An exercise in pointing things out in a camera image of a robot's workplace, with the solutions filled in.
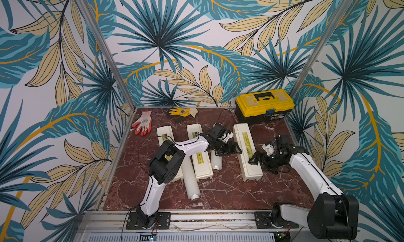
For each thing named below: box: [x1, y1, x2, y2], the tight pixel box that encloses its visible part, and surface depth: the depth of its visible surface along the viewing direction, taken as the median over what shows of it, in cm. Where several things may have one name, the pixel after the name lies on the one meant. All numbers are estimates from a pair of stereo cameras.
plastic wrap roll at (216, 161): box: [210, 148, 223, 173], surface depth 89 cm
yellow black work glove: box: [168, 107, 199, 118], surface depth 116 cm
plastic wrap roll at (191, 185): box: [180, 155, 201, 201], surface depth 83 cm
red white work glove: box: [131, 110, 153, 137], surface depth 111 cm
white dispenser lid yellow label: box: [233, 123, 264, 182], surface depth 90 cm
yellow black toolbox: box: [235, 88, 295, 125], surface depth 103 cm
